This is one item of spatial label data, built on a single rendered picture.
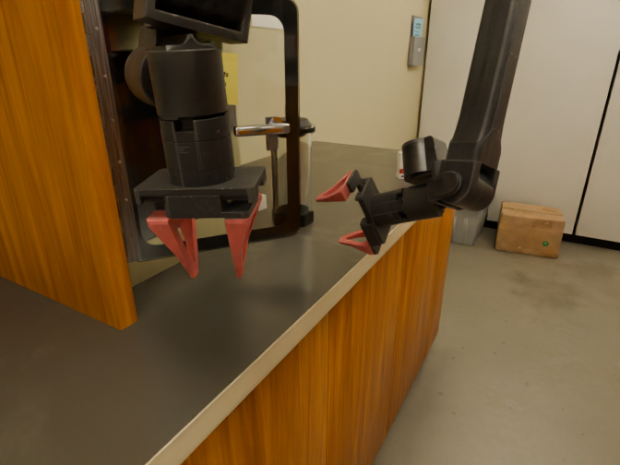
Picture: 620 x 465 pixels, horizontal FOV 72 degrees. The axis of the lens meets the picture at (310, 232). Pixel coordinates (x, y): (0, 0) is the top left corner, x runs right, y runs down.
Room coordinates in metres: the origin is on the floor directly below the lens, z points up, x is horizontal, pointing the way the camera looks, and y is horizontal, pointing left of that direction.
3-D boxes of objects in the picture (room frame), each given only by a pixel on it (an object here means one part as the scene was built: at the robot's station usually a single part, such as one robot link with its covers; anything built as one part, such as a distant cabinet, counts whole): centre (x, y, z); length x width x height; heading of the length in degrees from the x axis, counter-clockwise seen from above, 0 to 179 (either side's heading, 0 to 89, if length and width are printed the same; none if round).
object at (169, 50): (0.37, 0.10, 1.29); 0.07 x 0.06 x 0.07; 34
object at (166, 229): (0.37, 0.10, 1.16); 0.07 x 0.07 x 0.09; 86
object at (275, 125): (0.70, 0.08, 1.20); 0.10 x 0.05 x 0.03; 114
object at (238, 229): (0.37, 0.08, 1.16); 0.07 x 0.07 x 0.09; 86
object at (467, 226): (3.15, -1.06, 0.17); 0.60 x 0.42 x 0.33; 58
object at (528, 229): (2.88, -1.59, 0.14); 0.41 x 0.33 x 0.29; 66
